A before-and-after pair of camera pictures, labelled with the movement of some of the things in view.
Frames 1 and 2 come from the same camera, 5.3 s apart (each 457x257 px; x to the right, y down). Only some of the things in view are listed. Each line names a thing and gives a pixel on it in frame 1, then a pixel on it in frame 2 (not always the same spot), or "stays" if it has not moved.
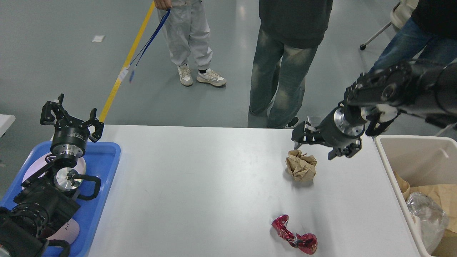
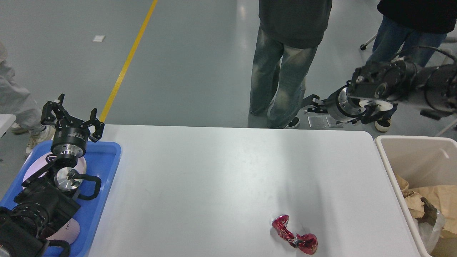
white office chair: [401, 13] → [447, 40]
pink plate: [41, 163] stays
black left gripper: [71, 140] stays
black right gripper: [336, 131] → [340, 107]
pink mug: [69, 233] stays
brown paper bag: [445, 195] stays
